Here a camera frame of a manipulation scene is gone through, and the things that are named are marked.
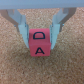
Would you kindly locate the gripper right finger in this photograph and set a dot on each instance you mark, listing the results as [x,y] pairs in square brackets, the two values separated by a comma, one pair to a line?
[58,25]

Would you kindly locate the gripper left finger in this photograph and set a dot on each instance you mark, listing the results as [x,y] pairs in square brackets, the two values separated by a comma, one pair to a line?
[20,27]

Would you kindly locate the pink block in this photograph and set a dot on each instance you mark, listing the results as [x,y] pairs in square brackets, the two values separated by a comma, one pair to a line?
[40,43]

